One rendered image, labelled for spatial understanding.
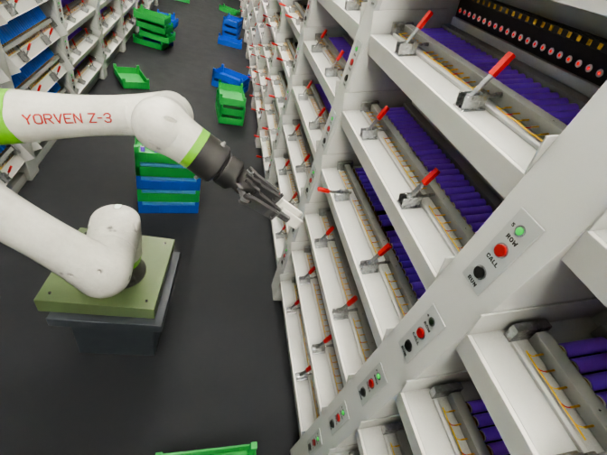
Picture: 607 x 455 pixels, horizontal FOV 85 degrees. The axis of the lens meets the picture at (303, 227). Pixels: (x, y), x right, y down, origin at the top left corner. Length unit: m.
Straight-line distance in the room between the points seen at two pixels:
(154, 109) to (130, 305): 0.65
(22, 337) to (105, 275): 0.68
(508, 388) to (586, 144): 0.29
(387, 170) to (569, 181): 0.41
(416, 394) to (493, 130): 0.45
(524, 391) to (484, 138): 0.33
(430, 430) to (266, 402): 0.83
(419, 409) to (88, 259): 0.77
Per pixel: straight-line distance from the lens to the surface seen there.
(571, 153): 0.45
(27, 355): 1.53
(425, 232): 0.63
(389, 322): 0.73
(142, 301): 1.16
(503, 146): 0.52
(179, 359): 1.42
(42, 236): 0.90
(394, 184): 0.73
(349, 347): 0.90
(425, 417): 0.67
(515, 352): 0.54
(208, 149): 0.72
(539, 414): 0.52
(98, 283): 0.94
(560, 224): 0.44
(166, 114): 0.71
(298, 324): 1.37
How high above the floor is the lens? 1.29
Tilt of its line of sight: 40 degrees down
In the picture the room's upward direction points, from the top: 20 degrees clockwise
